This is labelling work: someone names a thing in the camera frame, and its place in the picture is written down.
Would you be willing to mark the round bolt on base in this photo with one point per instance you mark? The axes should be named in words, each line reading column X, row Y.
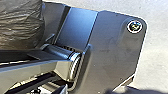
column 134, row 26

